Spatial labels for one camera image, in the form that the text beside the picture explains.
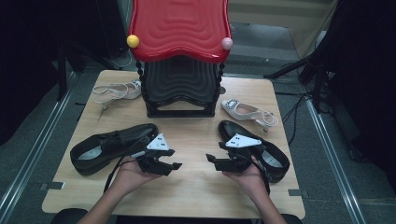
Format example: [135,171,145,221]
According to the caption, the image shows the black floor cables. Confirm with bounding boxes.
[281,92,312,147]

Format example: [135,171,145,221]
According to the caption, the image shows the person's right hand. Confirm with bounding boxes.
[222,157,270,200]

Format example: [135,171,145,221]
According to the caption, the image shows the white slingback heeled shoe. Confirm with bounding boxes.
[92,78,143,110]
[220,98,279,133]

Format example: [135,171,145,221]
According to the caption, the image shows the black tape strip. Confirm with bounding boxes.
[288,189,309,198]
[39,181,65,191]

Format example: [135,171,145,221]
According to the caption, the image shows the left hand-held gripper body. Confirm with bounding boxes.
[134,133,176,174]

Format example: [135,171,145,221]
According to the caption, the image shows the dark curtain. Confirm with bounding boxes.
[311,0,396,194]
[0,0,129,147]

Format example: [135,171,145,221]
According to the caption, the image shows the black leather shoe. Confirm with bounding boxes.
[69,122,160,176]
[217,119,290,184]

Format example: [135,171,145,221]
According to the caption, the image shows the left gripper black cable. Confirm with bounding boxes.
[103,136,150,194]

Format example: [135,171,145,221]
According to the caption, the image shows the red and black shoe rack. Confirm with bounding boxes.
[126,0,233,119]

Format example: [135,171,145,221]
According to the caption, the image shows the black upright stand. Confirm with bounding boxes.
[55,43,68,101]

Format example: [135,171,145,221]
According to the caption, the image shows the person's left hand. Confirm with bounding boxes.
[110,160,163,195]

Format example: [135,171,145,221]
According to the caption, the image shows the metal floor rail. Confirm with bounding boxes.
[304,99,367,224]
[0,71,78,218]

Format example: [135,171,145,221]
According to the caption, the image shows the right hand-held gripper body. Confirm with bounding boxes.
[222,133,262,172]

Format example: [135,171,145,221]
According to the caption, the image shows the black tripod stand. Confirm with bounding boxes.
[262,52,331,113]

